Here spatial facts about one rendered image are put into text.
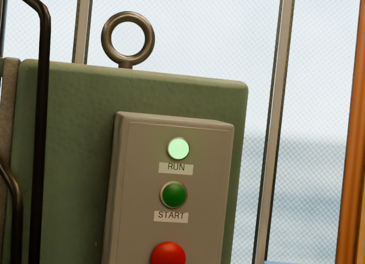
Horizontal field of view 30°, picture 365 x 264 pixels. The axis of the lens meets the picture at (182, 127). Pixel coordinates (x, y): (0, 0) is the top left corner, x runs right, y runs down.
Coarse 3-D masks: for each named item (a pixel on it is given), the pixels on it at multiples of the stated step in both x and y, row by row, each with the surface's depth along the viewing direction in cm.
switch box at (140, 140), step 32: (128, 128) 58; (160, 128) 58; (192, 128) 59; (224, 128) 59; (128, 160) 58; (160, 160) 58; (192, 160) 59; (224, 160) 59; (128, 192) 58; (192, 192) 59; (224, 192) 60; (128, 224) 58; (160, 224) 59; (192, 224) 59; (128, 256) 58; (192, 256) 59
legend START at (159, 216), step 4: (156, 212) 58; (160, 212) 59; (164, 212) 59; (168, 212) 59; (172, 212) 59; (176, 212) 59; (180, 212) 59; (184, 212) 59; (156, 216) 58; (160, 216) 59; (164, 216) 59; (168, 216) 59; (172, 216) 59; (176, 216) 59; (180, 216) 59; (184, 216) 59; (156, 220) 58; (160, 220) 59; (164, 220) 59; (168, 220) 59; (172, 220) 59; (176, 220) 59; (180, 220) 59; (184, 220) 59
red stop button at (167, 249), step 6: (156, 246) 58; (162, 246) 58; (168, 246) 58; (174, 246) 58; (156, 252) 58; (162, 252) 58; (168, 252) 58; (174, 252) 58; (180, 252) 58; (150, 258) 58; (156, 258) 58; (162, 258) 58; (168, 258) 58; (174, 258) 58; (180, 258) 58
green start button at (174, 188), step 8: (168, 184) 58; (176, 184) 58; (160, 192) 58; (168, 192) 58; (176, 192) 58; (184, 192) 58; (168, 200) 58; (176, 200) 58; (184, 200) 58; (176, 208) 59
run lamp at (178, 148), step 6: (174, 138) 58; (180, 138) 58; (168, 144) 58; (174, 144) 58; (180, 144) 58; (186, 144) 58; (168, 150) 58; (174, 150) 58; (180, 150) 58; (186, 150) 58; (174, 156) 58; (180, 156) 58
